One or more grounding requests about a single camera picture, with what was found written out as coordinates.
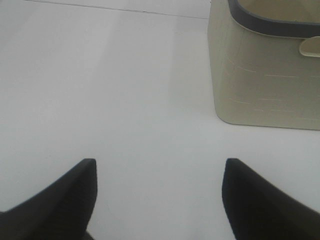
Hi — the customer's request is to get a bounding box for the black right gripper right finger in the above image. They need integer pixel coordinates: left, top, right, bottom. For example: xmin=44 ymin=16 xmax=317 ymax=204
xmin=221 ymin=158 xmax=320 ymax=240

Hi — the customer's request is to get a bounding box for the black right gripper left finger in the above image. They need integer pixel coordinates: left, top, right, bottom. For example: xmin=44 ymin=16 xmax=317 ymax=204
xmin=0 ymin=158 xmax=97 ymax=240

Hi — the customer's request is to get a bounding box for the beige basket with grey rim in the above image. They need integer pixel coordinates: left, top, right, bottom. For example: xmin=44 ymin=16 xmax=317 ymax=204
xmin=207 ymin=0 xmax=320 ymax=130

